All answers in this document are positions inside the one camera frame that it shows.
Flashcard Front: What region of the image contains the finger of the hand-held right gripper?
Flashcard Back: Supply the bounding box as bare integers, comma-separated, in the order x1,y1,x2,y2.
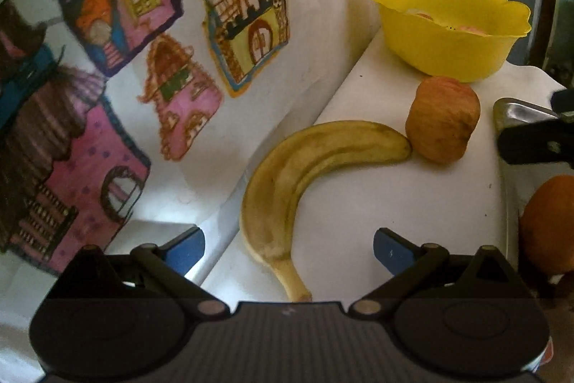
498,89,574,167

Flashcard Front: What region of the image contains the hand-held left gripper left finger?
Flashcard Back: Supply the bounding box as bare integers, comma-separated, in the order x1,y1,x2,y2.
58,226,225,317

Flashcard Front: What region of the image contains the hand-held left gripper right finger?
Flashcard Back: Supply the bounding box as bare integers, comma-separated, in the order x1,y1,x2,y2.
348,228,532,317

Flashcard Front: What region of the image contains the orange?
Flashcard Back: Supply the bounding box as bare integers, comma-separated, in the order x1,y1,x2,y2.
519,175,574,276

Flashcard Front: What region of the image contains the brown kiwi with sticker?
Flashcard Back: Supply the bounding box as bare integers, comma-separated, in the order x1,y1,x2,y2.
405,76,481,165

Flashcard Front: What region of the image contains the yellow scalloped plastic bowl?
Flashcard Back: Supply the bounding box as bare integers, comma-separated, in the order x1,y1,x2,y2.
359,0,532,83

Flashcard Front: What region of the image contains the brown-spotted yellow banana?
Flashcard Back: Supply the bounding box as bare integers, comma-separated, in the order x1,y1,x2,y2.
239,120,414,303

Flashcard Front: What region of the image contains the metal tray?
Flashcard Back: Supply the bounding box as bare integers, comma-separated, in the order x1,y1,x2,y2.
492,98,563,263

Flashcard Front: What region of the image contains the dark appliance with blue sticker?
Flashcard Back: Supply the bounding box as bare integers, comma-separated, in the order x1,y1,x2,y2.
492,0,538,66

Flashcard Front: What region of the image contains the painted houses paper poster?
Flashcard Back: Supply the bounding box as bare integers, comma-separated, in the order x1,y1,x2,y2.
0,0,364,278

